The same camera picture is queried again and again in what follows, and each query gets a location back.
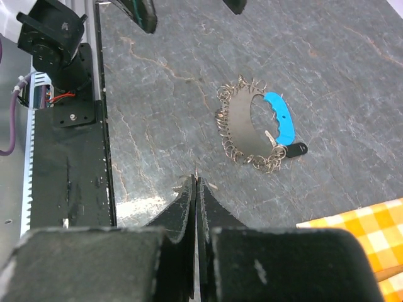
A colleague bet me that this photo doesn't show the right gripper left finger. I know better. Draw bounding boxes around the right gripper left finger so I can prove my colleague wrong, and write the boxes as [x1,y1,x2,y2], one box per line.
[1,176,196,301]

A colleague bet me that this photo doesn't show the grey cable duct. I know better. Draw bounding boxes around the grey cable duct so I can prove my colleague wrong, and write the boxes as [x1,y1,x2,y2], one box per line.
[20,72,50,237]

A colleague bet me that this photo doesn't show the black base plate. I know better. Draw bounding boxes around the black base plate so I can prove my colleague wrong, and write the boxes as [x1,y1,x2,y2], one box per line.
[29,100,117,228]

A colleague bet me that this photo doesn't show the black key fob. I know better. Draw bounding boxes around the black key fob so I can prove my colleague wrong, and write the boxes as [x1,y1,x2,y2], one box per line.
[285,142,308,159]

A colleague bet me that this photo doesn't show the orange checkered cloth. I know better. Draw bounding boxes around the orange checkered cloth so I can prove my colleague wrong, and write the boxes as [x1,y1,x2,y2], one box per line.
[297,198,402,301]

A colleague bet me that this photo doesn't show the small silver key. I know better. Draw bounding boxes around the small silver key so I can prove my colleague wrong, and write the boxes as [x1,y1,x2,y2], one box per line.
[171,167,219,193]

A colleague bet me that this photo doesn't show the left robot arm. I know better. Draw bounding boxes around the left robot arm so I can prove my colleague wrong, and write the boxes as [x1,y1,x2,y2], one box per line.
[1,1,96,140]

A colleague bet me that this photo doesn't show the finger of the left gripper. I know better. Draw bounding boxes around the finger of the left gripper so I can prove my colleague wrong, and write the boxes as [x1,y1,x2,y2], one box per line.
[223,0,247,14]
[110,0,157,33]

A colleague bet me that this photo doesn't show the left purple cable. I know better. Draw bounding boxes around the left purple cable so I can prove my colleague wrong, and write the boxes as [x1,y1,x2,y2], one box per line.
[0,40,35,157]

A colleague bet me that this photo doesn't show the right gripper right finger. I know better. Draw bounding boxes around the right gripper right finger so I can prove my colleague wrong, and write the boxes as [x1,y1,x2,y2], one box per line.
[196,178,383,301]

